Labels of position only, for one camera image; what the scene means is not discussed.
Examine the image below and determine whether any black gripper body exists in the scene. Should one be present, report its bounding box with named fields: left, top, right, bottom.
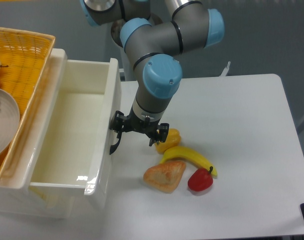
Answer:
left=125, top=111, right=161, bottom=140

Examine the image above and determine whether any white drawer cabinet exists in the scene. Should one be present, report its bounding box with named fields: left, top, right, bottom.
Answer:
left=0, top=48, right=74, bottom=218

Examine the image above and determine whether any yellow bell pepper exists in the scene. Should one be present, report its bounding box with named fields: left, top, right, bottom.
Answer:
left=154, top=128, right=181, bottom=154

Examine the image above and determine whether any red bell pepper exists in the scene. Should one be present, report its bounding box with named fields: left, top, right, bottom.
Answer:
left=187, top=166, right=214, bottom=192

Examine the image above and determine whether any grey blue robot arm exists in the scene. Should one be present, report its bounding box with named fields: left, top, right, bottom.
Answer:
left=80, top=0, right=225, bottom=144

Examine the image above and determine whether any black top drawer handle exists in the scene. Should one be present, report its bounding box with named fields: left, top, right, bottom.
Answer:
left=109, top=132, right=122, bottom=155

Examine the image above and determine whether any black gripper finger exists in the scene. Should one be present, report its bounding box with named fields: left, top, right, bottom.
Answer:
left=148, top=123, right=169, bottom=147
left=109, top=110, right=130, bottom=139

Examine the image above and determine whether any grey round plate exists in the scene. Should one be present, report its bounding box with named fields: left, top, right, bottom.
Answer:
left=0, top=89, right=20, bottom=154

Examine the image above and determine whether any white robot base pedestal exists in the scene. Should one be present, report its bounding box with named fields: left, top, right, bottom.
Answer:
left=110, top=13, right=165, bottom=81

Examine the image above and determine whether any triangular pastry bread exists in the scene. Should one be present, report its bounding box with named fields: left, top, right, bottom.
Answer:
left=143, top=160, right=186, bottom=194

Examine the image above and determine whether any yellow banana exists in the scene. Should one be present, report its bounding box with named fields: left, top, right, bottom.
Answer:
left=159, top=146, right=218, bottom=178

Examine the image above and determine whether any yellow woven basket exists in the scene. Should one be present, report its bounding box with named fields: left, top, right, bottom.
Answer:
left=0, top=27, right=55, bottom=180

